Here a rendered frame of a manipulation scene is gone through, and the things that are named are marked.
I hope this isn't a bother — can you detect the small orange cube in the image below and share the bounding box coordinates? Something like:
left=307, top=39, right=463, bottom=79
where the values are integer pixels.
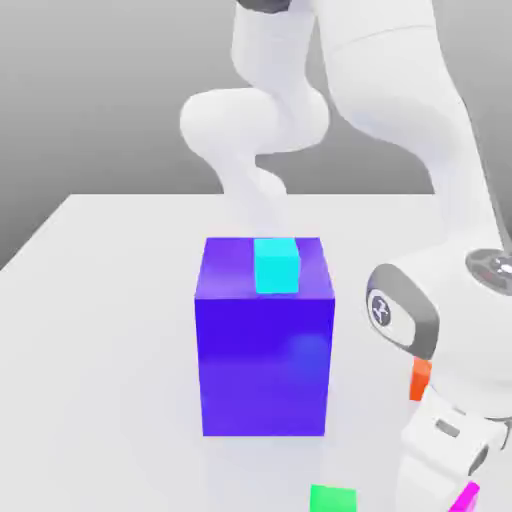
left=408, top=356, right=433, bottom=402

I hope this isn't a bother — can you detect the small magenta cube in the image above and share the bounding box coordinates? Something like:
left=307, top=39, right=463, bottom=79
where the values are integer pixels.
left=447, top=481, right=481, bottom=512

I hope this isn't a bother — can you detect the small green cube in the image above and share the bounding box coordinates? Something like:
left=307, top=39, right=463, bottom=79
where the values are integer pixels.
left=309, top=483, right=358, bottom=512

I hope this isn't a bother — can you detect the small cyan cube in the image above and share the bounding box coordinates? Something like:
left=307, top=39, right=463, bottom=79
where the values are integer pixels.
left=253, top=237, right=302, bottom=296

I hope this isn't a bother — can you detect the large blue box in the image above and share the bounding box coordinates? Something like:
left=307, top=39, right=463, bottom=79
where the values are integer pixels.
left=194, top=236, right=336, bottom=438

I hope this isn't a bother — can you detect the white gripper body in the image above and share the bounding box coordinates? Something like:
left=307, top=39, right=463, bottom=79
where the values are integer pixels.
left=394, top=446, right=478, bottom=512

